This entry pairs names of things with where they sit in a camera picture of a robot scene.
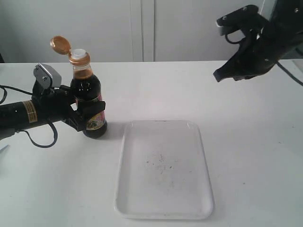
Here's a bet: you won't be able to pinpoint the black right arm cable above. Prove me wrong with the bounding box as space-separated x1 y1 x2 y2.
224 28 303 86

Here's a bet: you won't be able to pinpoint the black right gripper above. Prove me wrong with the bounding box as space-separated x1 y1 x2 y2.
213 23 294 82

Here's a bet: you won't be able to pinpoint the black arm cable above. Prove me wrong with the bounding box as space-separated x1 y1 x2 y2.
0 85 58 149
224 28 303 86

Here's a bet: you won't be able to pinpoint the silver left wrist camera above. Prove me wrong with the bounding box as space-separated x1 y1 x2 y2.
33 63 62 90

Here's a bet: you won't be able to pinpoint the gold flip bottle cap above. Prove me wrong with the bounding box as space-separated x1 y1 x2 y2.
50 35 90 67

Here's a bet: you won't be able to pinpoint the soy sauce bottle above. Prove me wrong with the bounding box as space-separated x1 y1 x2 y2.
71 63 107 139

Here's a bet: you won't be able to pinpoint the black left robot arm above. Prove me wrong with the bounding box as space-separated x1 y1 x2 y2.
0 83 106 139

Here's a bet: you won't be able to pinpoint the white rectangular tray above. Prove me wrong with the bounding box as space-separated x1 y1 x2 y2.
115 121 214 220

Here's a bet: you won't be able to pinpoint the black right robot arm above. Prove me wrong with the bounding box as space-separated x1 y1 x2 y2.
214 0 303 82

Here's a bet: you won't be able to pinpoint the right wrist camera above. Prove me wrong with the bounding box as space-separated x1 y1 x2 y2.
216 5 268 36

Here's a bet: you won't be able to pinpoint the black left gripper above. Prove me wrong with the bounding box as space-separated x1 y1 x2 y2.
32 82 106 131

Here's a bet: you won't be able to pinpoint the white cabinet doors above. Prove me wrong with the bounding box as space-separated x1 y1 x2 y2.
0 0 275 63

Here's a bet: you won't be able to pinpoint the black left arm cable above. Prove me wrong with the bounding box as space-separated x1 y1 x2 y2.
0 85 58 149

